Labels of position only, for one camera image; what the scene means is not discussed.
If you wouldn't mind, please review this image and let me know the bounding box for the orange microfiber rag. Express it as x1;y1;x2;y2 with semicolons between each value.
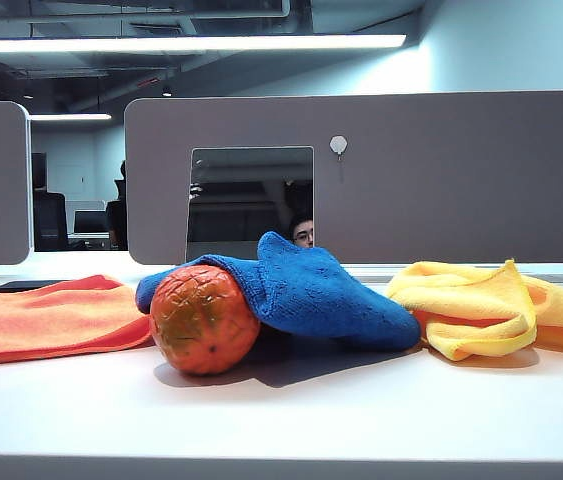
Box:
0;273;155;369

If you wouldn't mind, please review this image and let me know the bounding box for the metal standing mirror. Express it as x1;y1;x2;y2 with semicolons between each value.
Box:
185;145;316;264

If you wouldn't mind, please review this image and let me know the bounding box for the long ceiling light strip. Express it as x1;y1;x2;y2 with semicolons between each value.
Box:
0;33;407;54

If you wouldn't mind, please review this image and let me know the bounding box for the wide brown partition panel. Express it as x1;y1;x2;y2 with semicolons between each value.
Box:
124;90;563;265

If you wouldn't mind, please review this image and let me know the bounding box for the black computer monitor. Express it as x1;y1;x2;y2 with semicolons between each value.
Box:
73;209;111;235

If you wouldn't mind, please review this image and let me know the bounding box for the person in dark clothes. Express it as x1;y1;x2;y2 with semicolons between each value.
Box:
105;159;129;250

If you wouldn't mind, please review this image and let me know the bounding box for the black flat phone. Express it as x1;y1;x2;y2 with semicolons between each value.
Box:
0;279;75;294

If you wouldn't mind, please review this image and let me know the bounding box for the black office chair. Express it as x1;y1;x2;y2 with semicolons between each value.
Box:
33;191;70;252

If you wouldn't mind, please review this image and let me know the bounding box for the yellow microfiber rag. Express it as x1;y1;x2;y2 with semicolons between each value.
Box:
385;258;563;361

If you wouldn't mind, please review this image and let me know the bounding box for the grey desk cable cover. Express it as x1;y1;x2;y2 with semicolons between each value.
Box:
350;265;407;284

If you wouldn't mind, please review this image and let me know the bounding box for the orange toy fruit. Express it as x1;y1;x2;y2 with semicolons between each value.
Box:
149;264;262;377

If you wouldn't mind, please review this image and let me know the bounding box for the blue microfiber rag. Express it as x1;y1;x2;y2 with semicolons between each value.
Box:
135;230;421;352

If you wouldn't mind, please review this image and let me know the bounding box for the short ceiling light strip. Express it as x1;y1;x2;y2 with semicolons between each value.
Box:
28;112;113;121

